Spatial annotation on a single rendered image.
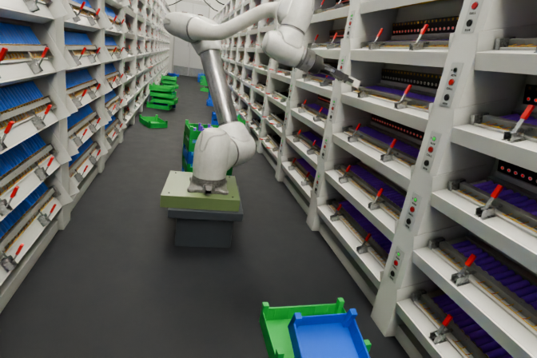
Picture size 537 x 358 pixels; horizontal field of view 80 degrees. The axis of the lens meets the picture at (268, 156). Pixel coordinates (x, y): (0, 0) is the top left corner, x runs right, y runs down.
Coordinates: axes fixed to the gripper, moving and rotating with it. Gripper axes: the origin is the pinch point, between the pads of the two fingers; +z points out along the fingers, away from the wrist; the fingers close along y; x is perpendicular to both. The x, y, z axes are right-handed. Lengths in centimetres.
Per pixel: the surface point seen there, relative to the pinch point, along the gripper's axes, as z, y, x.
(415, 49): 2.3, 28.1, 15.1
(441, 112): 5.3, 48.8, -2.3
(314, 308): 2, 43, -80
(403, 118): 7.2, 32.7, -7.2
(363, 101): 6.4, 5.1, -5.9
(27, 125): -106, 7, -57
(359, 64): 8.4, -15.9, 10.3
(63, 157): -99, -16, -75
